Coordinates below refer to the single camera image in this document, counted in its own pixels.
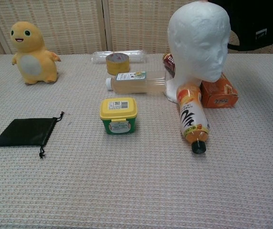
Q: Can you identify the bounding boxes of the black baseball cap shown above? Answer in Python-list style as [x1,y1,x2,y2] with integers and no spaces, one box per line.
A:
[207,0,273,52]

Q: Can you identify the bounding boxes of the pale drink bottle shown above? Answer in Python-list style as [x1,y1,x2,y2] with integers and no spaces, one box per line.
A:
[105,71,167,94]

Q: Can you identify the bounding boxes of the orange drink bottle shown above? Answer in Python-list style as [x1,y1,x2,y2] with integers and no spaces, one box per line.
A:
[176,80,210,154]

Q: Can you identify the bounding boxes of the white foam mannequin head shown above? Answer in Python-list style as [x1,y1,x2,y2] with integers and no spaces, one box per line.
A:
[166,0,231,104]

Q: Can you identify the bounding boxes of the yellow lidded green container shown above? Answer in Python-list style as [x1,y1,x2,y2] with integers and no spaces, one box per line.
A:
[99,97,138,135]

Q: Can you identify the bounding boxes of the yellow tape roll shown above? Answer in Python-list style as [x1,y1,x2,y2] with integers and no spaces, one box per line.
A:
[105,53,130,75]

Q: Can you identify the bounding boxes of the clear plastic package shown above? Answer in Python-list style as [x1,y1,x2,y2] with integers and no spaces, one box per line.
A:
[91,49,149,65]

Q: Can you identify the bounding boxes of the red snack packet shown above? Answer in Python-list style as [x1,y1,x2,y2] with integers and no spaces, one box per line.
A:
[162,52,177,78]

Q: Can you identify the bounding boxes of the beige woven tablecloth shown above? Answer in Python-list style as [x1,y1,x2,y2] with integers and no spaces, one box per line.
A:
[0,52,273,229]

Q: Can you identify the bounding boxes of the orange cardboard box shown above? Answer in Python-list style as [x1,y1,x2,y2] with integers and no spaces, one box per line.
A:
[199,73,240,109]

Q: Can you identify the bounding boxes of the woven folding screen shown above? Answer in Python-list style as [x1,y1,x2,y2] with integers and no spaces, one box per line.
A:
[0,0,273,57]

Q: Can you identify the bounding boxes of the yellow plush dinosaur toy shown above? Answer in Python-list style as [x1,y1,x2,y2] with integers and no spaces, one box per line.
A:
[10,21,62,85]

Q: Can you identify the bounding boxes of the black drawstring pouch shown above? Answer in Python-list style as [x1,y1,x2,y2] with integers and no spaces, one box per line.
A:
[0,111,65,159]

